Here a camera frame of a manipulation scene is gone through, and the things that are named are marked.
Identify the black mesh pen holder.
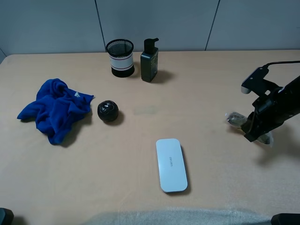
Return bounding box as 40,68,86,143
105,38,135,78

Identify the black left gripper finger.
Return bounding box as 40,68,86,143
244,122,270,143

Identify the white rectangular case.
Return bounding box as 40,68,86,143
156,138,188,193

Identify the black right base corner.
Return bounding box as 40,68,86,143
271,213,300,225

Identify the black base corner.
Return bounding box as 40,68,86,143
0,208,14,225
271,213,300,225

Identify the black camera cable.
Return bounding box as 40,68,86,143
262,60,300,70

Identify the black round ball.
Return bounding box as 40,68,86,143
97,100,119,122

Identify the dark pump dispenser bottle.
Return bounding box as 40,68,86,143
140,38,159,83

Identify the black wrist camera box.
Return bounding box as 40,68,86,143
241,66,279,97

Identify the blue crumpled cloth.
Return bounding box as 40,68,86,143
17,78,94,145

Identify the black left base corner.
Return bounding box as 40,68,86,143
0,208,14,225

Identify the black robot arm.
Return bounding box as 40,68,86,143
241,77,300,142

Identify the clear plastic snack packet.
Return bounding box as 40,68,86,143
226,112,274,147

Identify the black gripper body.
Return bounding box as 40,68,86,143
254,88,293,131

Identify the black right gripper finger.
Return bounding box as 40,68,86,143
241,112,255,131

